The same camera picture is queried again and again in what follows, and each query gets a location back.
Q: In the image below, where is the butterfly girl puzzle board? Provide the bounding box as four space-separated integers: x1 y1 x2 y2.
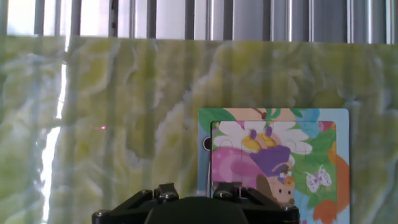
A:
197 107 351 224

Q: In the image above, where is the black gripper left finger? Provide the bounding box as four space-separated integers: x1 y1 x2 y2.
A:
91 182 180 224

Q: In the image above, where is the green marble pattern mat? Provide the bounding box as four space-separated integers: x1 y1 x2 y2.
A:
0 34 398 224

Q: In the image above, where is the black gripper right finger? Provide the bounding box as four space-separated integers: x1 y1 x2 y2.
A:
213 182 300 224

